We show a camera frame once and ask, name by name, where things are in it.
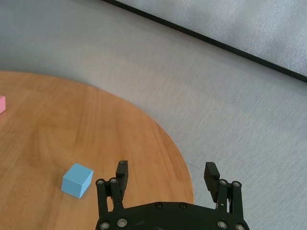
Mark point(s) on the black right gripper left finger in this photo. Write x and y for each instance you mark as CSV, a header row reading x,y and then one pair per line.
x,y
122,177

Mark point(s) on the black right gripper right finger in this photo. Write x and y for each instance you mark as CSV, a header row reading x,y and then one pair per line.
x,y
212,182

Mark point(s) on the blue cube block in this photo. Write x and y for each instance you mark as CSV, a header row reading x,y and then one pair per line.
x,y
76,179

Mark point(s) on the pink cube block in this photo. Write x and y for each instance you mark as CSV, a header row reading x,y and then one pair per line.
x,y
2,104

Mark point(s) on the long black wall rail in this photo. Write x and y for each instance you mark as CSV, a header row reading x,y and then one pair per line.
x,y
263,62

